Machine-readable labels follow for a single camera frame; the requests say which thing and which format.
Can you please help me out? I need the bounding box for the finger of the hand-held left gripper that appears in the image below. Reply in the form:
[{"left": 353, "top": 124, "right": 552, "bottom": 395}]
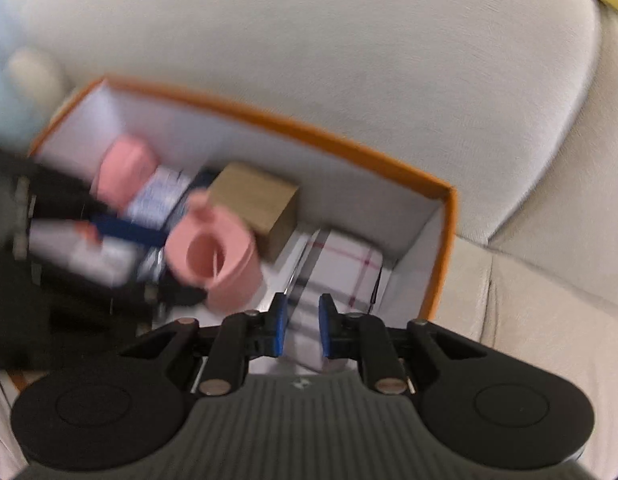
[{"left": 91, "top": 211, "right": 170, "bottom": 250}]

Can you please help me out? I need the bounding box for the brown cardboard box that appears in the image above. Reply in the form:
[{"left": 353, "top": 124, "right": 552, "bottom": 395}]
[{"left": 208, "top": 161, "right": 300, "bottom": 264}]

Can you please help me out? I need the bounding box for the beige sofa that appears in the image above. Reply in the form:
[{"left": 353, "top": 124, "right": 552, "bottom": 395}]
[{"left": 0, "top": 0, "right": 618, "bottom": 480}]

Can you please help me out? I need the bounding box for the plaid zip case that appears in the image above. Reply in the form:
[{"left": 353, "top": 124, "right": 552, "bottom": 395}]
[{"left": 283, "top": 227, "right": 386, "bottom": 374}]

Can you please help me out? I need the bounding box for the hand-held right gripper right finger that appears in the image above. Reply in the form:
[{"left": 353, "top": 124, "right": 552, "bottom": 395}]
[{"left": 317, "top": 293, "right": 490, "bottom": 396}]

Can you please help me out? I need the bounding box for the orange cardboard box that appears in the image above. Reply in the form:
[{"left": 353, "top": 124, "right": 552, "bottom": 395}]
[{"left": 11, "top": 74, "right": 460, "bottom": 392}]

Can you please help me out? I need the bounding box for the light blue pillow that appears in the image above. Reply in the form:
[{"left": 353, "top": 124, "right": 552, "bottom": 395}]
[{"left": 0, "top": 0, "right": 40, "bottom": 131}]

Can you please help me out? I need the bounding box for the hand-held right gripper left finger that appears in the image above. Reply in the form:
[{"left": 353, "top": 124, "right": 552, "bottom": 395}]
[{"left": 120, "top": 292, "right": 290, "bottom": 396}]

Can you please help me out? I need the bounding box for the pink round cup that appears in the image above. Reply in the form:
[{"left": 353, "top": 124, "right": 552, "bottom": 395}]
[{"left": 163, "top": 192, "right": 263, "bottom": 311}]

